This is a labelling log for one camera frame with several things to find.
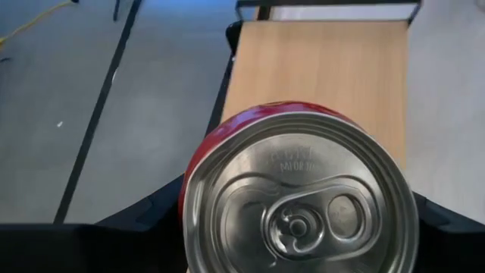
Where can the black tripod stand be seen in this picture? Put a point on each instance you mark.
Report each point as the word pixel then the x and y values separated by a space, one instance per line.
pixel 116 9

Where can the wooden shelf with black frame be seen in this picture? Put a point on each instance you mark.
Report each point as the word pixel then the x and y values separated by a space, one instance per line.
pixel 318 64

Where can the red Fanta can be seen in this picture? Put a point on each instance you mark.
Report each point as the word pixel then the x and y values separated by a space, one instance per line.
pixel 299 204

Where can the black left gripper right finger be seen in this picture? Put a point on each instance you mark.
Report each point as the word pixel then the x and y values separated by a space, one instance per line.
pixel 454 250

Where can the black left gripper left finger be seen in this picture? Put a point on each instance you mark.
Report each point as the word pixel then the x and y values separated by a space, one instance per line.
pixel 76 250

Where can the black table frame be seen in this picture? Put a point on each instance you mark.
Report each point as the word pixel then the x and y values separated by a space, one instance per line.
pixel 218 102

